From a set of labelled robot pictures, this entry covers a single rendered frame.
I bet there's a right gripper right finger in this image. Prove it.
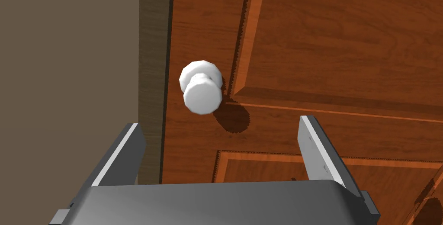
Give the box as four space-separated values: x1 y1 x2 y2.
297 115 363 198

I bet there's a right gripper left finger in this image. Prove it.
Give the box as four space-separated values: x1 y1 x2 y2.
90 122 147 187

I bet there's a white round door knob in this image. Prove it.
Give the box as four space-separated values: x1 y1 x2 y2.
179 60 223 116

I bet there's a brown wooden door leaf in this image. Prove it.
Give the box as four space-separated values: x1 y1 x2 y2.
161 0 443 225

